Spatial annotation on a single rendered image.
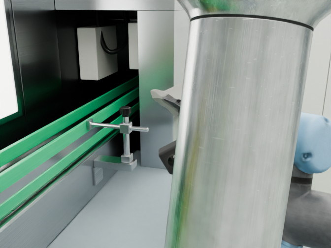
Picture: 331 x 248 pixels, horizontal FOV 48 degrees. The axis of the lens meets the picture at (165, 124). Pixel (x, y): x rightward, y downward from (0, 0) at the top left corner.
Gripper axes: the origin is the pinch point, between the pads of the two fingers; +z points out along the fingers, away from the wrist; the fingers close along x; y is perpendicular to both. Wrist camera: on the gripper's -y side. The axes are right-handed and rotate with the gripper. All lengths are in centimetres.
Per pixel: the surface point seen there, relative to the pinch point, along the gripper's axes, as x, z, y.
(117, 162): -11.2, 25.1, -6.6
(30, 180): 2.8, 14.5, -26.5
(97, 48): 12, 59, 17
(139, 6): 18.9, 33.2, 25.3
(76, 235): -15.5, 17.0, -26.1
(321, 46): -112, 163, 249
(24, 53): 23.2, 43.5, -7.2
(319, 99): -159, 168, 229
